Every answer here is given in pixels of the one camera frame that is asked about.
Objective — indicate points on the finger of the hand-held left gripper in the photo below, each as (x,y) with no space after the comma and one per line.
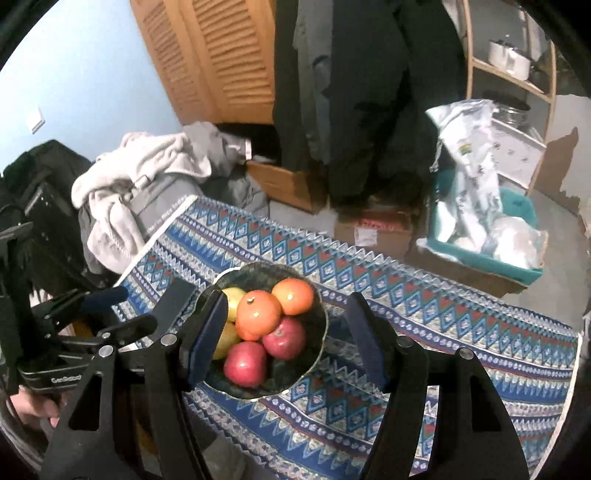
(129,327)
(104,297)

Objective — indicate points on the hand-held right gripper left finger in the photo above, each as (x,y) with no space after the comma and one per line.
(205,341)

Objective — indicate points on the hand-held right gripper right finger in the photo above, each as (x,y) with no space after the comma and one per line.
(369,341)

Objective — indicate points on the yellow-green mango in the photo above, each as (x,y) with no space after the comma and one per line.
(226,339)
(233,302)

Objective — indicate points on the red apple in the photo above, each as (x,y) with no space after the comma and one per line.
(244,364)
(286,339)

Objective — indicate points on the orange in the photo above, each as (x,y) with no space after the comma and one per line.
(295,295)
(258,316)

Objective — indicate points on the glass bowl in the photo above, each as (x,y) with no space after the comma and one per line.
(295,374)

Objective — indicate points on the person's left hand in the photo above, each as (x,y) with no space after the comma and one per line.
(32,408)

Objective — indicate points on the blue patterned tablecloth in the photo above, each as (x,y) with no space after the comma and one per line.
(415,314)

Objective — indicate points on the cardboard box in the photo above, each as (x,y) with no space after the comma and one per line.
(369,244)

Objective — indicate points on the black bag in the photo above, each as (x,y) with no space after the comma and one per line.
(51,203)

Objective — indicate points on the grey padded jacket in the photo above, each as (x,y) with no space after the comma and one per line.
(161,196)

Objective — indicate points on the white fleece garment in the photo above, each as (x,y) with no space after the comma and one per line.
(138,161)

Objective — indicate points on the wooden drawer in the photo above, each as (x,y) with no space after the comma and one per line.
(281,184)

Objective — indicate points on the clear plastic bag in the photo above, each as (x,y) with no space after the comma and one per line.
(512,240)

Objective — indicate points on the grey hoodie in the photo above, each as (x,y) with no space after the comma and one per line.
(207,143)

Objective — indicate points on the white printed rice bag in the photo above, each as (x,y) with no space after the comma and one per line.
(471,175)

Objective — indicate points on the teal plastic bin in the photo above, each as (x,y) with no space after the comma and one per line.
(519,205)

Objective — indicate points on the white storage basket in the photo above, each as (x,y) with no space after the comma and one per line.
(517,152)

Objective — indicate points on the black coat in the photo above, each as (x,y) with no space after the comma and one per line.
(383,92)

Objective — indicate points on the wooden louvered wardrobe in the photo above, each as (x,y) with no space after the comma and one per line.
(221,55)

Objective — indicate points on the metal pot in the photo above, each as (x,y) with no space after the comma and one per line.
(512,113)

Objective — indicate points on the wooden shelf rack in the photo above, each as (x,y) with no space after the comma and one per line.
(468,55)

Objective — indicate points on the white pot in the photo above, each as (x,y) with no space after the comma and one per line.
(508,60)

